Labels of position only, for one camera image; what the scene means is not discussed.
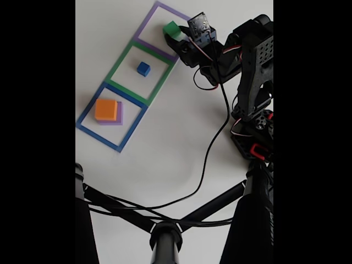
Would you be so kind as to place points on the green block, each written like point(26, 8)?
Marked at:
point(171, 28)

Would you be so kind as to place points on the small blue cube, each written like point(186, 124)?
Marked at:
point(143, 68)

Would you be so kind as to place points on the purple block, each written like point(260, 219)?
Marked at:
point(120, 118)

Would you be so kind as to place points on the orange block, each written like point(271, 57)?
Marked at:
point(105, 109)

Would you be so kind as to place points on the red clamp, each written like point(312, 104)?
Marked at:
point(258, 151)

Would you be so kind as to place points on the black tripod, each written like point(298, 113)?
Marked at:
point(165, 242)

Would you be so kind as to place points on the dark gripper camera box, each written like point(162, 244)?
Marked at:
point(200, 28)

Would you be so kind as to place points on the purple square frame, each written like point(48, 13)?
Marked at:
point(154, 49)

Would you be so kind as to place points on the green square frame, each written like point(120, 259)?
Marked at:
point(120, 61)

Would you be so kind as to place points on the blue square frame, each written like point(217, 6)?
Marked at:
point(99, 138)

